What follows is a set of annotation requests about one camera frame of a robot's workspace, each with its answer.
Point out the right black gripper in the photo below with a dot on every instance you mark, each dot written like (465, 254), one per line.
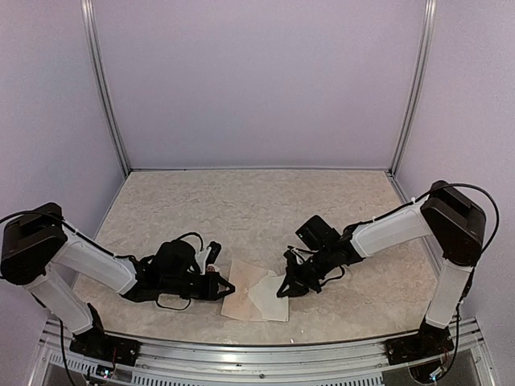
(297, 285)

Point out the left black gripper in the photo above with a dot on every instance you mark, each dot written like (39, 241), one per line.
(211, 293)

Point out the cream envelope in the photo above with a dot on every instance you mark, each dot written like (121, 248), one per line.
(238, 305)

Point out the beige ornate letter paper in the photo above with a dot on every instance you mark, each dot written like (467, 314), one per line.
(264, 297)

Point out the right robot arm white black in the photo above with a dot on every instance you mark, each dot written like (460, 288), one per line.
(443, 214)

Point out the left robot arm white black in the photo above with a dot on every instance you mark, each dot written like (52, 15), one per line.
(35, 242)

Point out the white sticker sheet with seals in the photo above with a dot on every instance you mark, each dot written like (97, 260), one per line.
(212, 269)

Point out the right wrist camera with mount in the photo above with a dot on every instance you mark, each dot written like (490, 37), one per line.
(294, 256)

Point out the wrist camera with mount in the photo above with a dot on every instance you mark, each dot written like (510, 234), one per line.
(294, 256)
(208, 255)

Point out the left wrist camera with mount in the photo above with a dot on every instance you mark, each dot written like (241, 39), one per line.
(208, 255)

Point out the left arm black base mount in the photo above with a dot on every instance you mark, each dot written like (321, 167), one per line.
(95, 343)

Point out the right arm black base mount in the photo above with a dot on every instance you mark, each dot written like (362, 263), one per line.
(426, 342)

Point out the front aluminium rail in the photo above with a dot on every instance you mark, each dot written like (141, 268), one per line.
(358, 362)

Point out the right aluminium frame post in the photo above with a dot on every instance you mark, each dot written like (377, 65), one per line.
(423, 52)

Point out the aluminium frame post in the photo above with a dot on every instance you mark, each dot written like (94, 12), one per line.
(94, 47)
(423, 52)

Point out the left aluminium frame post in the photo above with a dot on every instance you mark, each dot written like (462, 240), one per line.
(94, 47)

